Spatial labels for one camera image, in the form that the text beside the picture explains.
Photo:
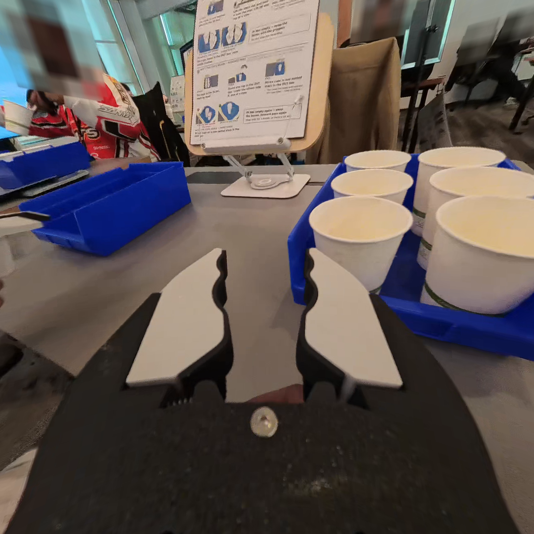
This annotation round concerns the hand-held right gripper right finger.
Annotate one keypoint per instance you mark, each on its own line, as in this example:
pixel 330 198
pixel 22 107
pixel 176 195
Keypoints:
pixel 350 333

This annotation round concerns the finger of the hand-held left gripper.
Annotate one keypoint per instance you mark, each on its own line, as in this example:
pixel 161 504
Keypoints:
pixel 16 225

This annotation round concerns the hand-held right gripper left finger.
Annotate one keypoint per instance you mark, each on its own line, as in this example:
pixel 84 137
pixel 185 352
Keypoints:
pixel 183 333

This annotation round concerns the blue plastic bin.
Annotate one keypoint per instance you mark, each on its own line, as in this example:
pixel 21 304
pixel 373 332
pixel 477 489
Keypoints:
pixel 459 329
pixel 125 217

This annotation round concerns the cluster of white cups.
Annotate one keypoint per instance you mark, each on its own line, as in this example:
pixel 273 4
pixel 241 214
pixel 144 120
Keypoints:
pixel 479 258

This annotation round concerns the blue labelled bin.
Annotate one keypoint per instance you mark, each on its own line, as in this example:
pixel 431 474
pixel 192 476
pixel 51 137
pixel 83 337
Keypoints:
pixel 37 165

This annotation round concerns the small white cup stack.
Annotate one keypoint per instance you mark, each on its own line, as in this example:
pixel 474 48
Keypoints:
pixel 16 117

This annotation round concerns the grey side table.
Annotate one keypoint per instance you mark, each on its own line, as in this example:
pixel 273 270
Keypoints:
pixel 112 163

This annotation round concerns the white red printed garment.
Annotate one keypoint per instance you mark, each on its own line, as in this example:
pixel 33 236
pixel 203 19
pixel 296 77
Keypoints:
pixel 112 125

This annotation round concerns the black jacket yellow trim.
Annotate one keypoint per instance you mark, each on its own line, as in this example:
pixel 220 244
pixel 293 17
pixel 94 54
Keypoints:
pixel 160 125

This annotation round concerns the white printed poster panel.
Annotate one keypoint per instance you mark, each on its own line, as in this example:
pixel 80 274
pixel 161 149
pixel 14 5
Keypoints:
pixel 434 123

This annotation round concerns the beige hanging coat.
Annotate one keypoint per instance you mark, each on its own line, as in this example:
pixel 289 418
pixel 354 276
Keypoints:
pixel 363 104

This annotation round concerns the white cloth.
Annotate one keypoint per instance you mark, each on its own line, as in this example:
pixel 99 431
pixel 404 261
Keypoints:
pixel 12 488

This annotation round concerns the instruction sheet on tablet stand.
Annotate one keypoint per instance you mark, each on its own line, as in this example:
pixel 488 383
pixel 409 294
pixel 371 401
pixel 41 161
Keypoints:
pixel 321 104

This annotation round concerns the small wooden side desk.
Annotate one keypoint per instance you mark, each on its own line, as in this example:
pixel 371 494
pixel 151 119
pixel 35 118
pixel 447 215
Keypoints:
pixel 421 83

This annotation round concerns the printed instruction sheet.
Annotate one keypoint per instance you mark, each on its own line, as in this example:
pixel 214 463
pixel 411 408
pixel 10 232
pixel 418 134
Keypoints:
pixel 258 83

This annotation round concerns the teal framed board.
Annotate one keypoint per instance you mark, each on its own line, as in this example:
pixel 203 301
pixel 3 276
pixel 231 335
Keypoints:
pixel 434 29

